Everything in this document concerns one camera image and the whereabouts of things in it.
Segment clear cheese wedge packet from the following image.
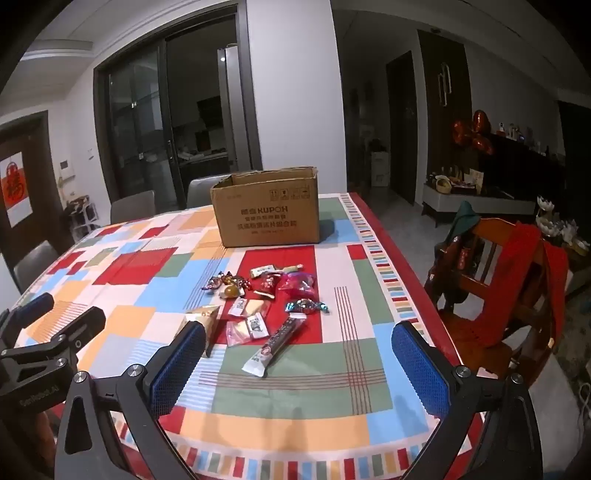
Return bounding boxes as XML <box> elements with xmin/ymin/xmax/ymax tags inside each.
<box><xmin>228</xmin><ymin>296</ymin><xmax>274</xmax><ymax>319</ymax></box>

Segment white carton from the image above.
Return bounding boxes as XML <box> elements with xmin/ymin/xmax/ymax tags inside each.
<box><xmin>370</xmin><ymin>150</ymin><xmax>391</xmax><ymax>188</ymax></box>

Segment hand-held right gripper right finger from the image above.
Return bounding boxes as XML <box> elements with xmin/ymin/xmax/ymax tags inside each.
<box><xmin>390</xmin><ymin>320</ymin><xmax>544</xmax><ymax>480</ymax></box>

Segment white shoe rack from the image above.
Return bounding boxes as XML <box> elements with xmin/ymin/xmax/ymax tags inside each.
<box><xmin>62</xmin><ymin>195</ymin><xmax>101</xmax><ymax>241</ymax></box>

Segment dark sideboard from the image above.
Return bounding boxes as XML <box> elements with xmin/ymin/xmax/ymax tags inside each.
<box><xmin>475</xmin><ymin>133</ymin><xmax>568</xmax><ymax>201</ymax></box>

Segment pink clear cake packet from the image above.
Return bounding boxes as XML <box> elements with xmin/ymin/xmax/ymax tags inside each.
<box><xmin>225</xmin><ymin>314</ymin><xmax>271</xmax><ymax>347</ymax></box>

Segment red snack packet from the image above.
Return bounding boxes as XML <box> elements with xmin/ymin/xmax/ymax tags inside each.
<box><xmin>253</xmin><ymin>274</ymin><xmax>282</xmax><ymax>301</ymax></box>

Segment sliding glass door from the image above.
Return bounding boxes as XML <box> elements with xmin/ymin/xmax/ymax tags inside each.
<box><xmin>93</xmin><ymin>0</ymin><xmax>258</xmax><ymax>213</ymax></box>

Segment gold triangular snack packet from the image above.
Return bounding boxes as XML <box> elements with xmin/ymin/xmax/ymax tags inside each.
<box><xmin>185</xmin><ymin>305</ymin><xmax>222</xmax><ymax>358</ymax></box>

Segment colourful checked tablecloth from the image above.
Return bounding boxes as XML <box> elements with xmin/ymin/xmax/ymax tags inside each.
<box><xmin>9</xmin><ymin>193</ymin><xmax>490</xmax><ymax>480</ymax></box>

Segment pink snack packet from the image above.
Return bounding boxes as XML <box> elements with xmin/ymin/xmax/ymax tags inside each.
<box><xmin>278</xmin><ymin>272</ymin><xmax>315</xmax><ymax>296</ymax></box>

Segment red foil balloons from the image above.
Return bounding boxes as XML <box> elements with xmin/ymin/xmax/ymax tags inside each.
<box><xmin>451</xmin><ymin>110</ymin><xmax>496</xmax><ymax>156</ymax></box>

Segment red and white door poster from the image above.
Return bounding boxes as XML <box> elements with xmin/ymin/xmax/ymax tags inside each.
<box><xmin>0</xmin><ymin>150</ymin><xmax>34</xmax><ymax>228</ymax></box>

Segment white low bench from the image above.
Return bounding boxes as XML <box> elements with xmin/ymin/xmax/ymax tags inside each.
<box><xmin>421</xmin><ymin>181</ymin><xmax>537</xmax><ymax>228</ymax></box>

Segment grey dining chair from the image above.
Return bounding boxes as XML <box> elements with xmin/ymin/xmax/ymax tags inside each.
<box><xmin>110</xmin><ymin>190</ymin><xmax>157</xmax><ymax>224</ymax></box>
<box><xmin>187</xmin><ymin>174</ymin><xmax>232</xmax><ymax>208</ymax></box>
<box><xmin>13</xmin><ymin>241</ymin><xmax>61</xmax><ymax>294</ymax></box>

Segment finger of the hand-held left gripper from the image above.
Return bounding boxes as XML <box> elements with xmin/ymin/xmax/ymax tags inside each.
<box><xmin>0</xmin><ymin>305</ymin><xmax>107</xmax><ymax>372</ymax></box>
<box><xmin>0</xmin><ymin>292</ymin><xmax>55</xmax><ymax>343</ymax></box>

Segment green cloth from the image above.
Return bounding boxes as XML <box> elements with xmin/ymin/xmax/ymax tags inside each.
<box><xmin>445</xmin><ymin>200</ymin><xmax>481</xmax><ymax>245</ymax></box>

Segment white lotus ornament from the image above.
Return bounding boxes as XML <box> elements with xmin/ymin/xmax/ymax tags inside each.
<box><xmin>534</xmin><ymin>196</ymin><xmax>591</xmax><ymax>257</ymax></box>

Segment long dark snack bar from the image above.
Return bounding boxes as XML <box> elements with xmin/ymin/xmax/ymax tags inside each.
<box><xmin>241</xmin><ymin>313</ymin><xmax>308</xmax><ymax>378</ymax></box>

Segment long beige snack packet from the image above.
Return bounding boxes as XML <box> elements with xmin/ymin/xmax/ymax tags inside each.
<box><xmin>250</xmin><ymin>263</ymin><xmax>304</xmax><ymax>278</ymax></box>

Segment wooden chair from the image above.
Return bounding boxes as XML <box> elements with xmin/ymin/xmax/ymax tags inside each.
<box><xmin>425</xmin><ymin>217</ymin><xmax>570</xmax><ymax>388</ymax></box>

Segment brown cardboard box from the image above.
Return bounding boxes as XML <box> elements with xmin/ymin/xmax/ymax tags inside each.
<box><xmin>210</xmin><ymin>166</ymin><xmax>322</xmax><ymax>248</ymax></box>

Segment tall dark cabinet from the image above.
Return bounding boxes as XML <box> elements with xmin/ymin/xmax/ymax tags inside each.
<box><xmin>418</xmin><ymin>28</ymin><xmax>474</xmax><ymax>195</ymax></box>

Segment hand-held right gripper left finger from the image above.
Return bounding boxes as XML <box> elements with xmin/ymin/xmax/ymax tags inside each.
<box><xmin>54</xmin><ymin>320</ymin><xmax>207</xmax><ymax>480</ymax></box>

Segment dark wooden door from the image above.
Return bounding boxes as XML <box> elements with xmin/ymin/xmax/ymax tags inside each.
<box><xmin>0</xmin><ymin>111</ymin><xmax>72</xmax><ymax>280</ymax></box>

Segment red cloth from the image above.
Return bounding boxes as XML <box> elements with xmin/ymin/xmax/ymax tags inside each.
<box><xmin>475</xmin><ymin>222</ymin><xmax>570</xmax><ymax>352</ymax></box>

